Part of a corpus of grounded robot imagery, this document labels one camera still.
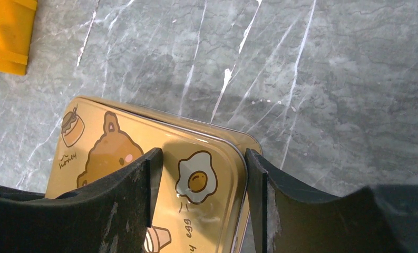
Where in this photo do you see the gold chocolate tin box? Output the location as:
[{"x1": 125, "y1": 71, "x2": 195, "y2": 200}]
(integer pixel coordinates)
[{"x1": 79, "y1": 96, "x2": 264, "y2": 253}]

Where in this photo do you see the silver tin lid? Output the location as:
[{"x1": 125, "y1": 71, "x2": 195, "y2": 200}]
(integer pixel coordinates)
[{"x1": 45, "y1": 98, "x2": 248, "y2": 253}]

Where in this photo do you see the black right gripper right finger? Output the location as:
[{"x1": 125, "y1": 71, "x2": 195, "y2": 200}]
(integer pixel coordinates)
[{"x1": 245, "y1": 149, "x2": 418, "y2": 252}]

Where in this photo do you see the yellow plastic bin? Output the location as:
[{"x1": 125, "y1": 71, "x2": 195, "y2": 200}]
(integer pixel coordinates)
[{"x1": 0, "y1": 0, "x2": 37, "y2": 75}]

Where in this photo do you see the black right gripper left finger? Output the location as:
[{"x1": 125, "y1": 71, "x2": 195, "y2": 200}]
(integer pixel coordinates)
[{"x1": 0, "y1": 148, "x2": 163, "y2": 252}]

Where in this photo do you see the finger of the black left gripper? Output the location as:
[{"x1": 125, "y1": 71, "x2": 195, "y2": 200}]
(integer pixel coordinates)
[{"x1": 0, "y1": 185, "x2": 45, "y2": 201}]

